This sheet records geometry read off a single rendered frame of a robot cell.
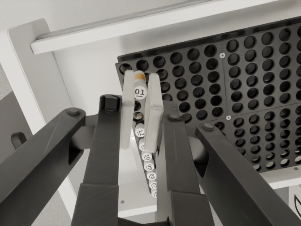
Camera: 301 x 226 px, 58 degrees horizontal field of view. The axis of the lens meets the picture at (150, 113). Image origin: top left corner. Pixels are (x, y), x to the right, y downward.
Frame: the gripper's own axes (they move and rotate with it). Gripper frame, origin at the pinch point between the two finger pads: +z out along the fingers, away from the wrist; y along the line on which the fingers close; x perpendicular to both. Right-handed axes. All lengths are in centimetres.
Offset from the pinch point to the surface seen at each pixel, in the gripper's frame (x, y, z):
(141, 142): -8.5, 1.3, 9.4
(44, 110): -5.4, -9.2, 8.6
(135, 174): -18.7, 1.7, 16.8
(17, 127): -34, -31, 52
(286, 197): -25.2, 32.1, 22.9
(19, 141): -9.9, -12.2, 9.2
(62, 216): -117, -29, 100
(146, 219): -110, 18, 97
